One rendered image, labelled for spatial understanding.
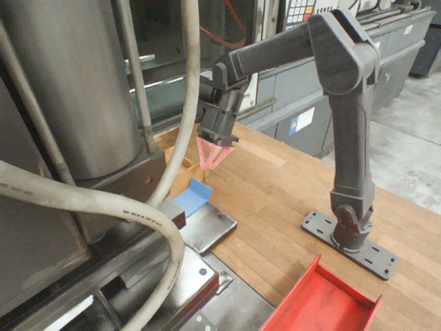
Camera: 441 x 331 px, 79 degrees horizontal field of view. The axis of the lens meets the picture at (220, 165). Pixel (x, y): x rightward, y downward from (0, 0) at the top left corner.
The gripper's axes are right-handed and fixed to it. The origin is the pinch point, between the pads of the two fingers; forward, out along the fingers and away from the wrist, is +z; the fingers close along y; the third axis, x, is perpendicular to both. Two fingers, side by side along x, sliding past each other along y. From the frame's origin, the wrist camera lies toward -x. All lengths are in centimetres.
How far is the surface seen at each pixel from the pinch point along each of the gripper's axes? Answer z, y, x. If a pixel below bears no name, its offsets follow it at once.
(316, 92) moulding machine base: -39, -126, -26
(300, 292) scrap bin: 12.1, 3.3, 32.4
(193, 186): 6.8, 0.4, -1.9
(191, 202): 9.5, 3.1, 1.2
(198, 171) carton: 3.7, -2.8, -4.4
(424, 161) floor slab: -21, -240, 46
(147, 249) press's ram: 0.1, 34.7, 20.9
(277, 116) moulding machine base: -16, -89, -29
